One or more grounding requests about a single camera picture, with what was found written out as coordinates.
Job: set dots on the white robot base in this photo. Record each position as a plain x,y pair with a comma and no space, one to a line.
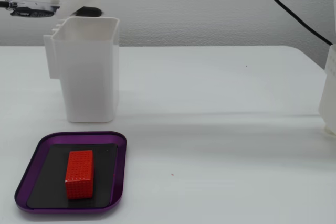
329,90

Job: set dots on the black mat in tray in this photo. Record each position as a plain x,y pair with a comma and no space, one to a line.
105,161

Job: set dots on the red studded block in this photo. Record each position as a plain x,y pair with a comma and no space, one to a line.
80,174

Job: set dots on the clear black ballpoint pen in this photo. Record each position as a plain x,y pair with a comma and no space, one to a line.
29,9

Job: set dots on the purple metal tray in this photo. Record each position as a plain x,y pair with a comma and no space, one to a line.
118,171

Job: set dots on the white plastic pen holder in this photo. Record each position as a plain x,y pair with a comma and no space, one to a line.
89,77

